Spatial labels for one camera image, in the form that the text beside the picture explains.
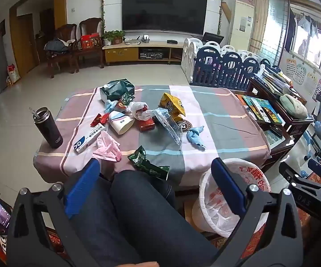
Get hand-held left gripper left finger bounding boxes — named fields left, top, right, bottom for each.
left=6, top=158, right=101, bottom=267

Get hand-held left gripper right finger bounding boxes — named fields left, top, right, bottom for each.
left=205, top=157, right=305, bottom=267

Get white lined trash bin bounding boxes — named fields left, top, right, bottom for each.
left=192, top=158, right=272, bottom=238

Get pink paper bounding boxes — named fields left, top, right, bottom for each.
left=92, top=131, right=122, bottom=162

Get blue white medicine box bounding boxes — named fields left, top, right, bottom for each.
left=74, top=128, right=109, bottom=153

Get blue quilted cloth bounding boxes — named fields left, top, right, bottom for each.
left=187, top=126, right=206, bottom=150

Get green foil wrapper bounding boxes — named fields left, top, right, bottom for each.
left=127, top=145, right=170, bottom=180

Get red wrapper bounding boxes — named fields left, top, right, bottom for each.
left=90, top=113, right=109, bottom=127

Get white paper cup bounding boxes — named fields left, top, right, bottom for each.
left=108, top=111, right=135, bottom=135

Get light blue plastic bag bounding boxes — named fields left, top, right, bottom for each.
left=104, top=99, right=119, bottom=113

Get clear plastic bag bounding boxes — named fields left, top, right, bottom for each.
left=153, top=107, right=183, bottom=151

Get small red box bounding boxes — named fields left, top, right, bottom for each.
left=138, top=118, right=155, bottom=132

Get white plastic bag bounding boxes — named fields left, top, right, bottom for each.
left=128, top=101, right=155, bottom=121

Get small green snack packet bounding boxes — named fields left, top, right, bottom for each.
left=117, top=92, right=136, bottom=109

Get yellow snack bag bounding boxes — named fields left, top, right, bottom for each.
left=159, top=93, right=186, bottom=117

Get glass-topped wooden coffee table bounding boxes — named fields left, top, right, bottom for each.
left=234, top=89, right=296, bottom=173

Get landscape picture book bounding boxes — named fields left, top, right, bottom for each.
left=263, top=129, right=283, bottom=146

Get person's left leg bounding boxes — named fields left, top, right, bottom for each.
left=63, top=171, right=115, bottom=267

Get person's leg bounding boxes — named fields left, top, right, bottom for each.
left=109, top=170, right=225, bottom=267
left=63, top=171, right=115, bottom=267

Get black remote control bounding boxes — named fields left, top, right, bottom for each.
left=269, top=125, right=285, bottom=137

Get dark wooden side table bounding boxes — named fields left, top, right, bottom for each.
left=246, top=76, right=314, bottom=134

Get colourful books on side table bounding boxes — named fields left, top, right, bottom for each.
left=242, top=96, right=283, bottom=124

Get plaid tablecloth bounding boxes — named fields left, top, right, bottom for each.
left=33, top=85, right=271, bottom=192

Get green cushion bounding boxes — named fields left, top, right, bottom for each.
left=279, top=94, right=308, bottom=119

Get black thermos bottle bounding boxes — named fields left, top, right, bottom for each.
left=32, top=107, right=63, bottom=149

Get white remote control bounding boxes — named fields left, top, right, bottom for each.
left=250, top=97, right=271, bottom=123

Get person's right leg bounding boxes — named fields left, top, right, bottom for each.
left=109, top=170, right=225, bottom=267

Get stack of books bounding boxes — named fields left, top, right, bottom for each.
left=253, top=64, right=294, bottom=95

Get green tissue pack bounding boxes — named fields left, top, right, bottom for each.
left=100, top=79, right=135, bottom=102

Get navy playpen fence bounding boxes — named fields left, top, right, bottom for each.
left=190, top=46, right=282, bottom=87

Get white red shopping bag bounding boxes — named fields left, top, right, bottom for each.
left=7, top=64, right=21, bottom=84

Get white playpen fence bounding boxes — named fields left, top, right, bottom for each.
left=180, top=37, right=261, bottom=84

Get dark hanging garment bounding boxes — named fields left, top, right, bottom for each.
left=284, top=9, right=297, bottom=53

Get wooden TV cabinet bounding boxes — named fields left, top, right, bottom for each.
left=103, top=40, right=184, bottom=67

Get light blue hanging garment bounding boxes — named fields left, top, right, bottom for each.
left=299, top=15, right=319, bottom=38

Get dark bag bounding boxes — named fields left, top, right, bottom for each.
left=44, top=37, right=69, bottom=53

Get red gift box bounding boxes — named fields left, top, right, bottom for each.
left=81, top=33, right=101, bottom=51

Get black AV receiver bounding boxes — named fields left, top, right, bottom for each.
left=139, top=49, right=165, bottom=60

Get black monitor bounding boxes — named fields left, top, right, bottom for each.
left=202, top=32, right=225, bottom=45

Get white standing air conditioner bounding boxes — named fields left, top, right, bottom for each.
left=230, top=0, right=255, bottom=52

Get beige curtain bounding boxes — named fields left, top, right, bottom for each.
left=248, top=0, right=271, bottom=53

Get potted green plant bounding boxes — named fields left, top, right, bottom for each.
left=102, top=30, right=126, bottom=46

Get dark wooden chair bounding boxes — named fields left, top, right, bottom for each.
left=47, top=23, right=79, bottom=78
left=73, top=17, right=105, bottom=73

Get ivy garland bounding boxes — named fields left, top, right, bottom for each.
left=99, top=0, right=106, bottom=35
left=217, top=3, right=223, bottom=35

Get large black television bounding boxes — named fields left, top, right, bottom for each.
left=121, top=0, right=208, bottom=32

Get red wall poster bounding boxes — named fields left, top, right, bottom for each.
left=313, top=79, right=321, bottom=102

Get cartoon wall chart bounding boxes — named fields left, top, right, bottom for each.
left=285, top=58, right=297, bottom=76
left=294, top=63, right=306, bottom=85
left=305, top=72, right=318, bottom=95

